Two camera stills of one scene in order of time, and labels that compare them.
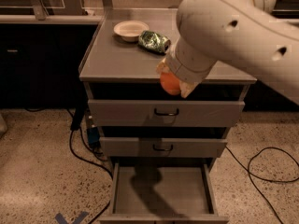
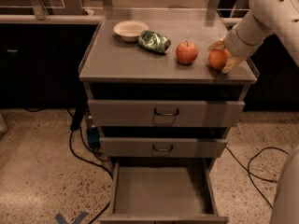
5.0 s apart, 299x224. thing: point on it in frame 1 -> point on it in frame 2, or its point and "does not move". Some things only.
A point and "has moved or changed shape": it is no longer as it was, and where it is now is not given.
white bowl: [129, 30] does not move
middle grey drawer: [160, 147] does not move
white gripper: [176, 68] -> [234, 43]
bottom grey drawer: [163, 193] does not move
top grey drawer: [124, 113] does not move
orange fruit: [170, 83] has moved or changed shape
